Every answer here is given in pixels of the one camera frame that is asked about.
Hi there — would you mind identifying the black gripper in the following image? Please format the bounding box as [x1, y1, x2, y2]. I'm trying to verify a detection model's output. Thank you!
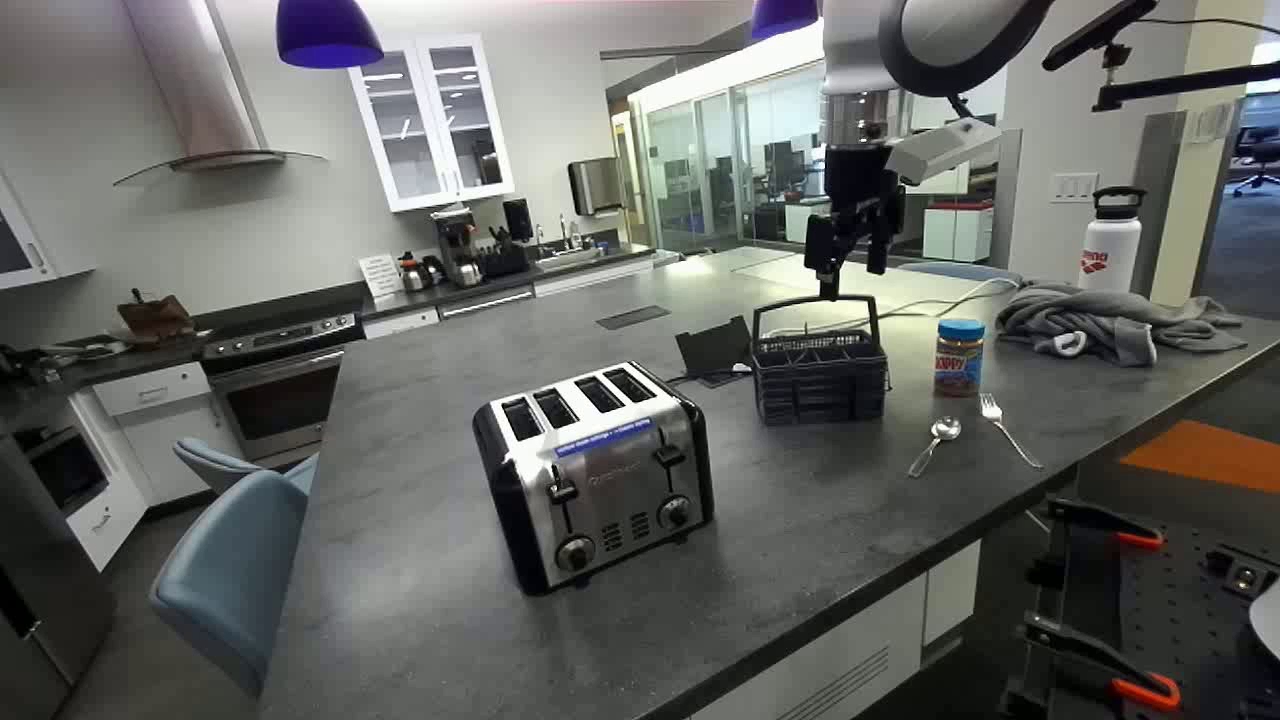
[804, 143, 904, 302]

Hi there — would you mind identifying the blue jar lid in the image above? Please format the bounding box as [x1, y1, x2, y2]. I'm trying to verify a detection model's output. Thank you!
[936, 320, 985, 342]

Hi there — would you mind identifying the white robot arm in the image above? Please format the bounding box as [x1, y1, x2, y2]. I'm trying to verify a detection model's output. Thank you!
[804, 0, 1052, 302]

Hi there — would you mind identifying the dark cutlery basket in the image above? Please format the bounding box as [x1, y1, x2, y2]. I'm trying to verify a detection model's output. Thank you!
[746, 298, 889, 424]

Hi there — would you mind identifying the black small box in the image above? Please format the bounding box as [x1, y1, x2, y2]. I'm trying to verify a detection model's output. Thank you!
[676, 318, 752, 385]

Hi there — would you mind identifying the peanut butter jar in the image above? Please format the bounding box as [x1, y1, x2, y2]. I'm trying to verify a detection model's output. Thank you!
[936, 334, 985, 395]

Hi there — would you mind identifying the silver spoon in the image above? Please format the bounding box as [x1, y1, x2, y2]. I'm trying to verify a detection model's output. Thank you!
[909, 415, 965, 476]

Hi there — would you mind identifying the silver fork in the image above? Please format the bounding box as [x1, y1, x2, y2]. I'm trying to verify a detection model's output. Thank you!
[981, 392, 1042, 468]

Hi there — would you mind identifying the grey cloth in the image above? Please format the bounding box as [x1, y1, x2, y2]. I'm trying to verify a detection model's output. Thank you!
[996, 285, 1242, 367]

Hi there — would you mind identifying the blue pendant lamp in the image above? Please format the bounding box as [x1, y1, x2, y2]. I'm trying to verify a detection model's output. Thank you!
[277, 0, 384, 67]
[746, 0, 818, 40]

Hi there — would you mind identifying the white water bottle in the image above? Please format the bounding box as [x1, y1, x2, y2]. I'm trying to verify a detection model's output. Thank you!
[1075, 188, 1144, 291]

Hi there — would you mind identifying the silver four-slot toaster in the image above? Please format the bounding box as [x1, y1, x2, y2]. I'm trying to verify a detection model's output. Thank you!
[473, 359, 714, 596]

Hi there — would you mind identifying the black orange clamp upper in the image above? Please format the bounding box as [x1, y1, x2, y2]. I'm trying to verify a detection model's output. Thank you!
[1042, 498, 1167, 552]

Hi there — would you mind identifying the black orange clamp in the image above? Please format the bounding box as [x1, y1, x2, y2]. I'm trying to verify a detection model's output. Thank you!
[1023, 612, 1185, 718]
[1042, 498, 1167, 552]

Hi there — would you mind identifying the black coffee machine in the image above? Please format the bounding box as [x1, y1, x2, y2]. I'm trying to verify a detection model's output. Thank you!
[431, 207, 484, 285]

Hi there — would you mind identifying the built-in oven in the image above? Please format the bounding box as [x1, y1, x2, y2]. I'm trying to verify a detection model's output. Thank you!
[200, 311, 359, 465]

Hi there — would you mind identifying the steel range hood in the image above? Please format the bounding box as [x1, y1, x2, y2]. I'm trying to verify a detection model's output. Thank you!
[120, 0, 290, 188]

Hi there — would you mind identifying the light blue chair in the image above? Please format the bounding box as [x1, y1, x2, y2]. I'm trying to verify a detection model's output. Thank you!
[147, 438, 320, 695]

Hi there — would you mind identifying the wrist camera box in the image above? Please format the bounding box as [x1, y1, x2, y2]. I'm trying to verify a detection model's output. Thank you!
[889, 121, 1000, 183]

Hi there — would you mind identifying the white wall cabinet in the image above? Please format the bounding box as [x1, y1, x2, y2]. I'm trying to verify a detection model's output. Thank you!
[346, 35, 513, 211]

